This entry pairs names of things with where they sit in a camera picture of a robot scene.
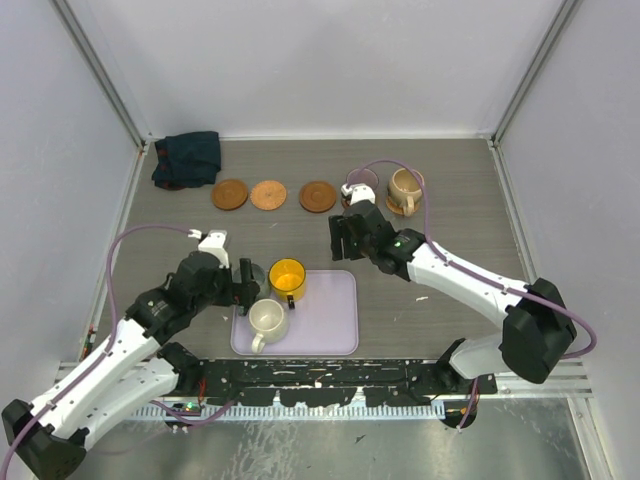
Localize left aluminium frame post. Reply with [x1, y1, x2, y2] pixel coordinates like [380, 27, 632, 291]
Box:
[50, 0, 149, 149]

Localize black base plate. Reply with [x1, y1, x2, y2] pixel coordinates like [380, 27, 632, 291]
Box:
[165, 359, 472, 408]

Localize grey ceramic mug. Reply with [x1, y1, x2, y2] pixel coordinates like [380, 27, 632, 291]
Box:
[232, 263, 270, 316]

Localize beige ceramic mug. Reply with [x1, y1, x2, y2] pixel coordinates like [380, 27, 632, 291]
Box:
[387, 168, 424, 209]

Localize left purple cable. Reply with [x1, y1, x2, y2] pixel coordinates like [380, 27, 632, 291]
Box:
[0, 224, 241, 480]

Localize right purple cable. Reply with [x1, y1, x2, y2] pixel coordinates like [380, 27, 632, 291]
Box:
[346, 159, 599, 431]

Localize woven rattan coaster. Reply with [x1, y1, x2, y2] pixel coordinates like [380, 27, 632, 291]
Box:
[250, 180, 287, 211]
[386, 196, 421, 217]

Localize purple cable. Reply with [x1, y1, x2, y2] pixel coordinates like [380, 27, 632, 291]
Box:
[0, 224, 241, 480]
[346, 159, 599, 431]

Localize lavender plastic tray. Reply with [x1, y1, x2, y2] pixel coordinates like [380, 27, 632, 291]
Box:
[262, 270, 359, 357]

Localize clear purple glass mug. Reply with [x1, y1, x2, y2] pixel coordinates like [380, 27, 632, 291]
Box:
[346, 168, 379, 189]

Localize dark folded cloth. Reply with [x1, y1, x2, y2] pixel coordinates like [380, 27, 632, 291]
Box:
[151, 131, 222, 191]

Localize aluminium frame post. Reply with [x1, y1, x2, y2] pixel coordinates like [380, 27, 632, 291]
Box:
[490, 0, 583, 148]
[50, 0, 149, 149]

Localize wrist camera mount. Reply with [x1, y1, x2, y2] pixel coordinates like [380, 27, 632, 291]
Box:
[188, 229, 230, 269]
[340, 183, 376, 205]

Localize white ceramic mug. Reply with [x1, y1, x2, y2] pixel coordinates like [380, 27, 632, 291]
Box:
[248, 299, 289, 354]

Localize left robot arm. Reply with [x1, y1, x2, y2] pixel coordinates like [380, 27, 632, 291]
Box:
[1, 251, 260, 479]

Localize right aluminium frame post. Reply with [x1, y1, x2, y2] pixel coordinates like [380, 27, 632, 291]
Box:
[490, 0, 583, 148]

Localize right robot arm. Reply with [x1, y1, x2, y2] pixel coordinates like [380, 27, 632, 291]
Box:
[329, 201, 577, 394]

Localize aluminium front rail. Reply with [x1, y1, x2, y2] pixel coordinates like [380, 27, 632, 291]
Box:
[48, 357, 593, 401]

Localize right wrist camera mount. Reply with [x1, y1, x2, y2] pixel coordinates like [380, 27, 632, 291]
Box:
[340, 183, 376, 205]

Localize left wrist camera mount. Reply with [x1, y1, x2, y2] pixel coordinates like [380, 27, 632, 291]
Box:
[188, 229, 230, 269]

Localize yellow glass mug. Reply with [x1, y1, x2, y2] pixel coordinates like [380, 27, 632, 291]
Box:
[268, 258, 307, 310]

